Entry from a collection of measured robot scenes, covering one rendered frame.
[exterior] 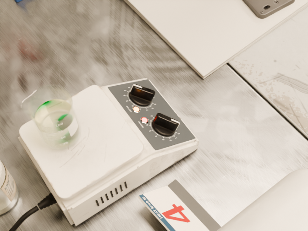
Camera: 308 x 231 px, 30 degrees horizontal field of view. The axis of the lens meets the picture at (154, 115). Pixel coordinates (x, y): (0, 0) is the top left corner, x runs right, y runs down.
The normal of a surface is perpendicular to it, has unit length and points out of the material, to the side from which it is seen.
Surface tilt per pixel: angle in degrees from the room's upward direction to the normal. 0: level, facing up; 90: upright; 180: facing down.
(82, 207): 90
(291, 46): 0
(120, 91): 30
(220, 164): 0
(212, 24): 2
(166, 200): 40
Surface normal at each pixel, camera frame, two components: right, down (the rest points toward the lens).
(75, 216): 0.55, 0.70
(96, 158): -0.06, -0.50
